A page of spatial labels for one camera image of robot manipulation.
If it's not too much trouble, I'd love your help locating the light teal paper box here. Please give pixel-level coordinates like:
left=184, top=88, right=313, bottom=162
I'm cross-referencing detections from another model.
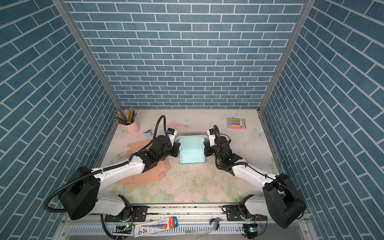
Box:
left=176, top=135, right=208, bottom=165

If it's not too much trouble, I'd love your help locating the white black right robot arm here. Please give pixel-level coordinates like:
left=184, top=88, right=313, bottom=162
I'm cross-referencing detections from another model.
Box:
left=204, top=134, right=307, bottom=229

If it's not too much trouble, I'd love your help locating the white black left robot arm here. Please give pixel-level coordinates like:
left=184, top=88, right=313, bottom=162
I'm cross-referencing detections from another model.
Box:
left=59, top=136, right=181, bottom=220

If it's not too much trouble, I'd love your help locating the flat pink paper box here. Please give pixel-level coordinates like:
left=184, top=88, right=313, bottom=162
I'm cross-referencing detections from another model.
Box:
left=117, top=139, right=170, bottom=190

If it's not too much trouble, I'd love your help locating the clear box of markers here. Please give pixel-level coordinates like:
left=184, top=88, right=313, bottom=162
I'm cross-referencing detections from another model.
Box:
left=227, top=118, right=246, bottom=130

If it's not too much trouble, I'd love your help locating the light blue small stapler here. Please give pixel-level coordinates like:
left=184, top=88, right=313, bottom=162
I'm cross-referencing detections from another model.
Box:
left=143, top=129, right=153, bottom=137

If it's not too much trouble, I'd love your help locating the pink metal pencil bucket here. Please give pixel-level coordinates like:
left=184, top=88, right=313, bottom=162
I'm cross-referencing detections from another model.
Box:
left=122, top=120, right=141, bottom=136

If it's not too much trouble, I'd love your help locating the bundle of coloured pencils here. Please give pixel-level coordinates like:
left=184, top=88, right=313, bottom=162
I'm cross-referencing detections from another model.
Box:
left=114, top=108, right=137, bottom=126

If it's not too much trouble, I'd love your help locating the small metal clip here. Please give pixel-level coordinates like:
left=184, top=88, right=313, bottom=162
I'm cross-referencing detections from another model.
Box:
left=209, top=217, right=222, bottom=231

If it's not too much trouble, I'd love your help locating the blue red white packet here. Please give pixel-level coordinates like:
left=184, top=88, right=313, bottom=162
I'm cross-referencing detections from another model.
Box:
left=134, top=217, right=179, bottom=238

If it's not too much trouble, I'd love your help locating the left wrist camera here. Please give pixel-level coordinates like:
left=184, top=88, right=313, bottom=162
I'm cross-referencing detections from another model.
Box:
left=167, top=128, right=177, bottom=146

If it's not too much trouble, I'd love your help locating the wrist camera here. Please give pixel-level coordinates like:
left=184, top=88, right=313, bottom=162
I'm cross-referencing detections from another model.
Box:
left=167, top=128, right=177, bottom=146
left=207, top=129, right=216, bottom=147

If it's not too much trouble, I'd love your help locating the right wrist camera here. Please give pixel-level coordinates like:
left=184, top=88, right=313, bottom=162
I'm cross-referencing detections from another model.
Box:
left=207, top=129, right=216, bottom=147

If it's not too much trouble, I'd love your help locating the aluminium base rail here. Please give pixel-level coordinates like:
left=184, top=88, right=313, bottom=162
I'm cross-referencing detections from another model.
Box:
left=54, top=204, right=317, bottom=240

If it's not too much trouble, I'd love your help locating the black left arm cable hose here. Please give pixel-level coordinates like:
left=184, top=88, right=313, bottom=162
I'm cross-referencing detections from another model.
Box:
left=42, top=115, right=168, bottom=213

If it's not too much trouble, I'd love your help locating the aluminium right corner post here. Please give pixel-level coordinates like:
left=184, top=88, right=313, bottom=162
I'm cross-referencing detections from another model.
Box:
left=259, top=0, right=316, bottom=114

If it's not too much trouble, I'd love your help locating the aluminium corner post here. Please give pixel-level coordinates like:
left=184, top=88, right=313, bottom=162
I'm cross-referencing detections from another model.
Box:
left=52, top=0, right=123, bottom=110
left=259, top=0, right=316, bottom=114

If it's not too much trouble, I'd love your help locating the aluminium left corner post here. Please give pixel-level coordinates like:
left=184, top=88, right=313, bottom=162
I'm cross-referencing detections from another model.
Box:
left=52, top=0, right=123, bottom=110

